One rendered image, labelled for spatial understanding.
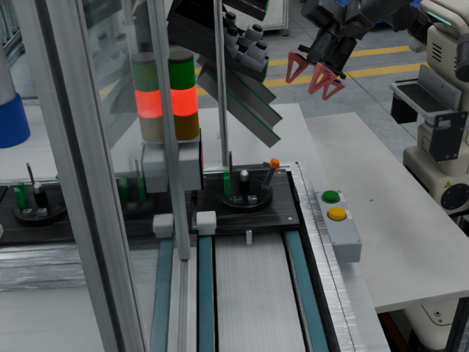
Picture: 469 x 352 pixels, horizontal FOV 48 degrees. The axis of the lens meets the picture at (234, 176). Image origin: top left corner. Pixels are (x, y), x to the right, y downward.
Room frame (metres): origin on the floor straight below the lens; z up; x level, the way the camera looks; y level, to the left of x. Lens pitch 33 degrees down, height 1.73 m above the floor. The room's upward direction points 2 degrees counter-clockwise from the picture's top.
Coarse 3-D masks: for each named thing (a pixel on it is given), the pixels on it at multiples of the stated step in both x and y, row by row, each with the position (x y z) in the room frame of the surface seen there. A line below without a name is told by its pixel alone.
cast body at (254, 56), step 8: (248, 48) 1.32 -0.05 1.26; (256, 48) 1.31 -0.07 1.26; (264, 48) 1.32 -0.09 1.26; (240, 56) 1.34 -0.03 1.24; (248, 56) 1.32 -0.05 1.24; (256, 56) 1.31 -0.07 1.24; (264, 56) 1.31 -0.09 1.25; (248, 64) 1.32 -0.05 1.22; (256, 64) 1.31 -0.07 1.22; (264, 64) 1.31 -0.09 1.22
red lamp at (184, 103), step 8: (192, 88) 0.86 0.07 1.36; (176, 96) 0.85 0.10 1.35; (184, 96) 0.85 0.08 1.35; (192, 96) 0.86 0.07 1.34; (176, 104) 0.85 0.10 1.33; (184, 104) 0.85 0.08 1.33; (192, 104) 0.86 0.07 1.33; (176, 112) 0.85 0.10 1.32; (184, 112) 0.85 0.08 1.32; (192, 112) 0.85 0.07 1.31
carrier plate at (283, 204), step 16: (208, 176) 1.17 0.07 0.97; (256, 176) 1.16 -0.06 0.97; (208, 192) 1.09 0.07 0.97; (288, 192) 1.08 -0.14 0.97; (208, 208) 1.03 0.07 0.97; (272, 208) 1.01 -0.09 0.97; (288, 208) 1.01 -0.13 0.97; (224, 224) 0.96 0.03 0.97; (240, 224) 0.96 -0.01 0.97; (256, 224) 0.96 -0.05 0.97; (272, 224) 0.95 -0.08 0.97; (288, 224) 0.95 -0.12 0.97
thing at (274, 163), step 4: (272, 160) 1.07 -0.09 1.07; (276, 160) 1.07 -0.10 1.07; (264, 164) 1.06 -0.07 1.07; (268, 164) 1.07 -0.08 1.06; (272, 164) 1.06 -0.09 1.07; (276, 164) 1.06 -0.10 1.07; (272, 168) 1.06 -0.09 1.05; (276, 168) 1.06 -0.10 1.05; (268, 172) 1.07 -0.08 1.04; (272, 172) 1.06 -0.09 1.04; (268, 176) 1.06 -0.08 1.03; (272, 176) 1.06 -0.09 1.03; (268, 180) 1.06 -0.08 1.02; (264, 184) 1.06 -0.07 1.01; (268, 184) 1.06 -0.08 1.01
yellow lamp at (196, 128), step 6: (192, 114) 0.86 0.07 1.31; (174, 120) 0.86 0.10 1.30; (180, 120) 0.85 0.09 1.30; (186, 120) 0.85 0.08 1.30; (192, 120) 0.85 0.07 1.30; (198, 120) 0.87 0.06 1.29; (174, 126) 0.86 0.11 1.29; (180, 126) 0.85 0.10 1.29; (186, 126) 0.85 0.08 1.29; (192, 126) 0.85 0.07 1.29; (198, 126) 0.87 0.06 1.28; (180, 132) 0.85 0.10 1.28; (186, 132) 0.85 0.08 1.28; (192, 132) 0.85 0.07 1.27; (198, 132) 0.86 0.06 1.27; (180, 138) 0.85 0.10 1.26; (186, 138) 0.85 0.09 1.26; (192, 138) 0.85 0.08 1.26
